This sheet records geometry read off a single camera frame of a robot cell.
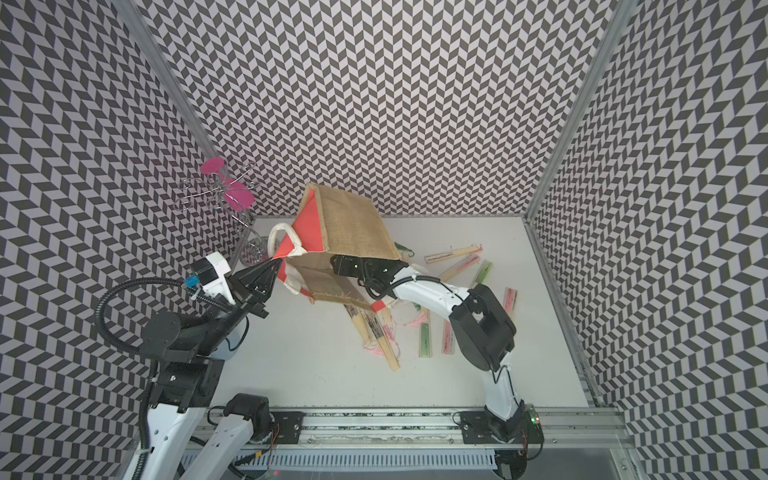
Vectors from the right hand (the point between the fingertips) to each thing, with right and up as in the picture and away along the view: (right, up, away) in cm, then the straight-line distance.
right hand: (338, 262), depth 86 cm
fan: (+11, -21, +3) cm, 24 cm away
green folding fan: (+46, -4, +14) cm, 48 cm away
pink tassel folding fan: (+45, +3, +22) cm, 50 cm away
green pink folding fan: (+26, -21, +3) cm, 33 cm away
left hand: (-5, +2, -29) cm, 30 cm away
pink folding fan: (+40, -2, +16) cm, 43 cm away
